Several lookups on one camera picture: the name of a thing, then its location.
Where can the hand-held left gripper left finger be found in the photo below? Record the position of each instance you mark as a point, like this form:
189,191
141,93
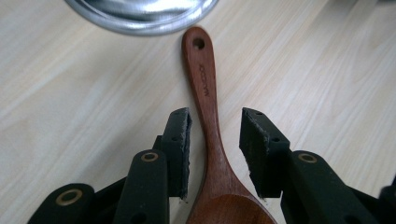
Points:
179,155

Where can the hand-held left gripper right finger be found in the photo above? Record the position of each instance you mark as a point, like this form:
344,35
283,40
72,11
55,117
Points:
264,155

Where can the dark brown wooden spoon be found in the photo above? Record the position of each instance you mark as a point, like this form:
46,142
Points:
214,155

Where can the metal utensil stand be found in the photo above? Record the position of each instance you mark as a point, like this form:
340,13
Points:
140,15

